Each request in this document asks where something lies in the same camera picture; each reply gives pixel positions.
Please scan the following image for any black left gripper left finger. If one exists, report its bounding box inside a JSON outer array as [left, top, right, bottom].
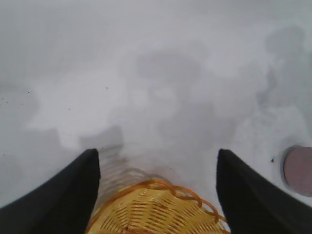
[[0, 148, 101, 234]]

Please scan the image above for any pink peach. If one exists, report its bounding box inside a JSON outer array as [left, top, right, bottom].
[[282, 145, 312, 197]]

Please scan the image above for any yellow woven plastic basket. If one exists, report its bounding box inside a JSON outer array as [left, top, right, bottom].
[[85, 168, 231, 234]]

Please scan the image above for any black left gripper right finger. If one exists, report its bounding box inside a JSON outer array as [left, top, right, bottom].
[[215, 148, 312, 234]]

